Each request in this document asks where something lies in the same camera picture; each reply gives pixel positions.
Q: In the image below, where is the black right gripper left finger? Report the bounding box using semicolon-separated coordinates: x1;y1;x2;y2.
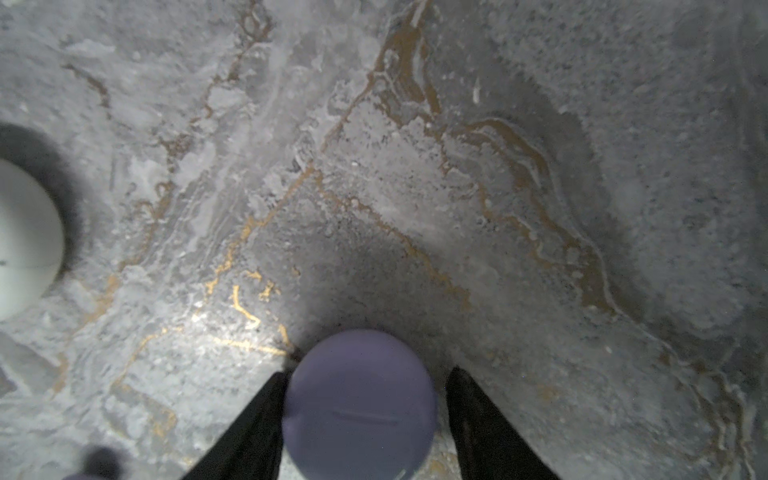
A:
184;372;290;480

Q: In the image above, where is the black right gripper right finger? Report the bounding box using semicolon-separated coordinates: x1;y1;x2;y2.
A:
446;366;559;480

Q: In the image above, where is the purple earbud charging case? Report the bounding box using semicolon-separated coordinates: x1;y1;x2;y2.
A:
282;329;437;480

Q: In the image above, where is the white earbud charging case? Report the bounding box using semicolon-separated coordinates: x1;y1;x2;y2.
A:
1;160;65;320

